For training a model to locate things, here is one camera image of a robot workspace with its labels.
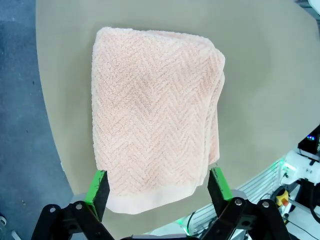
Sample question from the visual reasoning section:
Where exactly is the yellow red emergency stop button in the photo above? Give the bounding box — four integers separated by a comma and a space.
275, 189, 290, 208

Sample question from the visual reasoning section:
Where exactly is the black controller box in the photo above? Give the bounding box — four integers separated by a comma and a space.
297, 124, 320, 161

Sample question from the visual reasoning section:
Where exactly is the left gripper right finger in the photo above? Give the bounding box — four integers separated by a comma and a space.
199, 166, 292, 240

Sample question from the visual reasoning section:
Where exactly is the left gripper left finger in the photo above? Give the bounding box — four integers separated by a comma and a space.
31, 169, 114, 240

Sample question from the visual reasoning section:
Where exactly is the pink herringbone towel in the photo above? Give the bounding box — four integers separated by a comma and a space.
91, 26, 227, 215

